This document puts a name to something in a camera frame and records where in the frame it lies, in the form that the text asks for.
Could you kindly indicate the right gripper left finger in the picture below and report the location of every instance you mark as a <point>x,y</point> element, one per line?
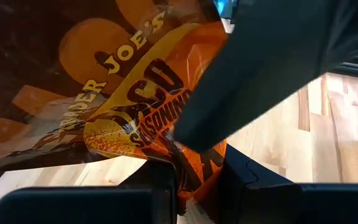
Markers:
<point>89,205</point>

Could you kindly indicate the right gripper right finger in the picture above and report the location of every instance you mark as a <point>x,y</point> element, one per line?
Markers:
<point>291,205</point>

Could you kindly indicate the orange taco seasoning packet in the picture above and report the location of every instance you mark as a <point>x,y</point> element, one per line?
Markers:
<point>104,93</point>

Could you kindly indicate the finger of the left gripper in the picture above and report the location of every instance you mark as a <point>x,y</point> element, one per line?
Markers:
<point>259,68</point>

